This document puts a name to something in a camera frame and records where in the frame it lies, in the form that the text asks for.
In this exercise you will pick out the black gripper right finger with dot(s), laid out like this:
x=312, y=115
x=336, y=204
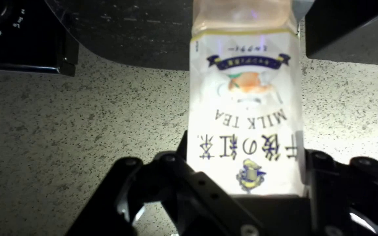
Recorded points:
x=350, y=191

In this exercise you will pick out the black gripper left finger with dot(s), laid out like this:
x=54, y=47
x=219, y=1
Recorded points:
x=153, y=183

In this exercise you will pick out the milk tea bottle white label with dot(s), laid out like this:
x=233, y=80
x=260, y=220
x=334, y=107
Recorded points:
x=245, y=109

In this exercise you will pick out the black silver microwave oven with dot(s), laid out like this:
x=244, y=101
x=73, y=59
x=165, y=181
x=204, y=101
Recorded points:
x=354, y=30

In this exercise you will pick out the black kitchen stove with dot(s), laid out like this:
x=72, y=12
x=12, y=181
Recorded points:
x=18, y=39

